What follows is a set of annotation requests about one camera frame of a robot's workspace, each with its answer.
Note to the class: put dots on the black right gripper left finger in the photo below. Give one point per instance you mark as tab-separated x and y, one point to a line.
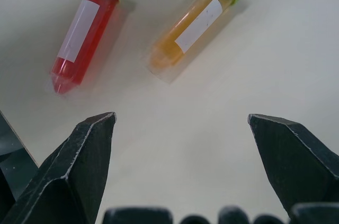
71	171

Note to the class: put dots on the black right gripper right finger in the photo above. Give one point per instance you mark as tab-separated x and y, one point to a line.
294	160

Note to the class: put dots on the red liquid tube green cap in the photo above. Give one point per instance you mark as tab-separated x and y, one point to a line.
79	36

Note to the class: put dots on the orange liquid tube green cap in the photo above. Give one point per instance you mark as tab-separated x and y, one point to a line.
185	30

